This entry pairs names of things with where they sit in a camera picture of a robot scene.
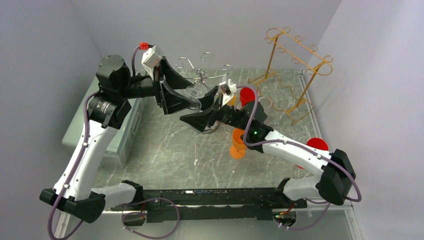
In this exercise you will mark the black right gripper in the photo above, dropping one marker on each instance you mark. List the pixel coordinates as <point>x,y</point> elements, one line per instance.
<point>201,120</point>

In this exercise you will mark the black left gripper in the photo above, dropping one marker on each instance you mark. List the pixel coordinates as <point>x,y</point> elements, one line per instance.
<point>171,103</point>

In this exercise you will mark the clear ribbed wine glass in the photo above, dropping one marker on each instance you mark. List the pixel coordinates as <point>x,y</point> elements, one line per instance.
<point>193,96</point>

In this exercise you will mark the orange plastic goblet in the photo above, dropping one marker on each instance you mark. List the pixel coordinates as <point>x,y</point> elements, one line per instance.
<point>237,149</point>
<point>233,101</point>

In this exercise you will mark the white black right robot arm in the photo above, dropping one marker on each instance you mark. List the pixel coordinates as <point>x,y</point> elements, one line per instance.
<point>333,176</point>

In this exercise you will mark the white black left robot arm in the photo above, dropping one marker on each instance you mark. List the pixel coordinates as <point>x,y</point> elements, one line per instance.
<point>104,113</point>

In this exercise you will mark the chrome wine glass rack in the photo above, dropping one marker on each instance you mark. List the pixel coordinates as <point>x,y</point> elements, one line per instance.
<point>202,76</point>

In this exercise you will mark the clear wine glass right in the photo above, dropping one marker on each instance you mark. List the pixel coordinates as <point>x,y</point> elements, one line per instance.
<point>266,102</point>

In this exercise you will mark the gold wine glass rack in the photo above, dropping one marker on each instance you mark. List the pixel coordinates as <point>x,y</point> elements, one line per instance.
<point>292,66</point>

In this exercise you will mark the orange plastic goblet back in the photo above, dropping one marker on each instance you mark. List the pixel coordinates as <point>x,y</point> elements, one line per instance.
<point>233,101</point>

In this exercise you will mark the red plastic goblet back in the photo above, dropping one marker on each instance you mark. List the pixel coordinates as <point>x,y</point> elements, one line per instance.
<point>247,95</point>

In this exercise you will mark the green plastic storage box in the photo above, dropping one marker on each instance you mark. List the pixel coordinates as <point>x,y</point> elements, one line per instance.
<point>117,153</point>

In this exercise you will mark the red plastic goblet lying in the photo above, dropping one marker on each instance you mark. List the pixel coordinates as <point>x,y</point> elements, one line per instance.
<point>318,143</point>

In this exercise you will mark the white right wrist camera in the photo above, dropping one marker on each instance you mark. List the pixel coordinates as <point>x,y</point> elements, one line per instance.
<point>228,89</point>

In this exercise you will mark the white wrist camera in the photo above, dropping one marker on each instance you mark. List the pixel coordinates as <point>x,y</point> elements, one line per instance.
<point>228,89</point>
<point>151,57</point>

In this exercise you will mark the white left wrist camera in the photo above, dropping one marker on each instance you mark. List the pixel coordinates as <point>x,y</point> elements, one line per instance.
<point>151,57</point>

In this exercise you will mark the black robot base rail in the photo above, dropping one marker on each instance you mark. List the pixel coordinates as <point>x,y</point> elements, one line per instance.
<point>260,203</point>

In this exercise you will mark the aluminium frame rail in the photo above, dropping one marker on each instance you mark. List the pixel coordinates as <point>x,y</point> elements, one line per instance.
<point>90,209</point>

